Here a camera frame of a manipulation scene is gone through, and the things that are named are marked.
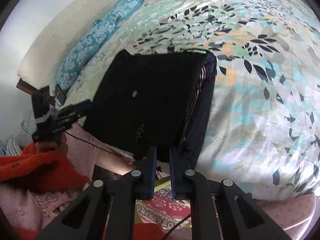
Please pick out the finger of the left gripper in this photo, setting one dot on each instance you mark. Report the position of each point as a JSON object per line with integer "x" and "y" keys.
{"x": 83, "y": 106}

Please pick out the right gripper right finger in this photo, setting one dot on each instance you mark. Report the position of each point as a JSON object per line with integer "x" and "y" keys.
{"x": 220, "y": 210}

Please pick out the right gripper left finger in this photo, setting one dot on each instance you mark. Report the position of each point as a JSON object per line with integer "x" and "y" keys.
{"x": 106, "y": 209}

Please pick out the black pants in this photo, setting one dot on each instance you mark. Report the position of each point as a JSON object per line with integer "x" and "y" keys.
{"x": 156, "y": 100}

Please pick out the left forearm orange sleeve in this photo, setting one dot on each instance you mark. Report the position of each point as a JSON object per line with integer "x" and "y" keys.
{"x": 41, "y": 173}

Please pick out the pink dotted pajama clothing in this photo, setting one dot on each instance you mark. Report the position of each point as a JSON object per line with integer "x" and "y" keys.
{"x": 29, "y": 212}

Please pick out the left hand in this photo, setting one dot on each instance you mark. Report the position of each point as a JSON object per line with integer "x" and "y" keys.
{"x": 59, "y": 144}

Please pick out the blue patterned pillow near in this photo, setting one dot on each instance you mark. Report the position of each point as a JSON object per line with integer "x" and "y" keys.
{"x": 82, "y": 52}

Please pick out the blue patterned pillow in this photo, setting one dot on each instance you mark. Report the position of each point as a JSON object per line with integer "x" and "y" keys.
{"x": 122, "y": 10}
{"x": 82, "y": 52}

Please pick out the cream headboard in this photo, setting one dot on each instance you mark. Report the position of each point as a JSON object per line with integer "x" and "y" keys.
{"x": 42, "y": 60}

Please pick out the red patterned rug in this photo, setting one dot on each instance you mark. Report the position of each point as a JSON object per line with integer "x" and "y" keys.
{"x": 163, "y": 209}

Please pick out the floral bed sheet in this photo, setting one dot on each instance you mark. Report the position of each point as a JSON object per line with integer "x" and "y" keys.
{"x": 263, "y": 129}

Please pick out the blue patterned pillow far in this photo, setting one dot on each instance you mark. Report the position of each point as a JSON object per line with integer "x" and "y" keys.
{"x": 122, "y": 10}

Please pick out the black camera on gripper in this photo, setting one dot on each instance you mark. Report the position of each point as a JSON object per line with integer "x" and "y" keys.
{"x": 43, "y": 104}

